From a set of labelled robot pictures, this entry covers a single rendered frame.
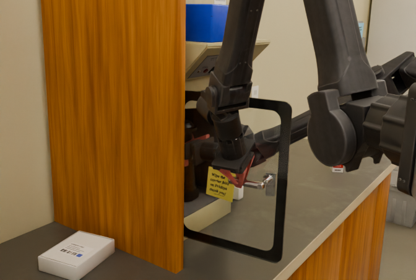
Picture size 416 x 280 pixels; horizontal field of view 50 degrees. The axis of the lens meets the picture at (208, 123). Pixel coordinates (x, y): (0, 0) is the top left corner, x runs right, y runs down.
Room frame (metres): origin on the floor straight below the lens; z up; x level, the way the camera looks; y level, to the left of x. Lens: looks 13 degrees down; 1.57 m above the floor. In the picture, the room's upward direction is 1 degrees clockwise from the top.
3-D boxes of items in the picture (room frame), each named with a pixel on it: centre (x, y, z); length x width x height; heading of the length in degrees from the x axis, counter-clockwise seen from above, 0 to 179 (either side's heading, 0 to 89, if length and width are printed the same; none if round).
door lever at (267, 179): (1.00, -0.10, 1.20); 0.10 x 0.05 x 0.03; 61
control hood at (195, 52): (1.23, -0.04, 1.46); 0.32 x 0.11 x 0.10; 145
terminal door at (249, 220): (1.06, -0.05, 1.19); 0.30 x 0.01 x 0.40; 61
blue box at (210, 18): (1.16, 0.01, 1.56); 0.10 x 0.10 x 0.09; 55
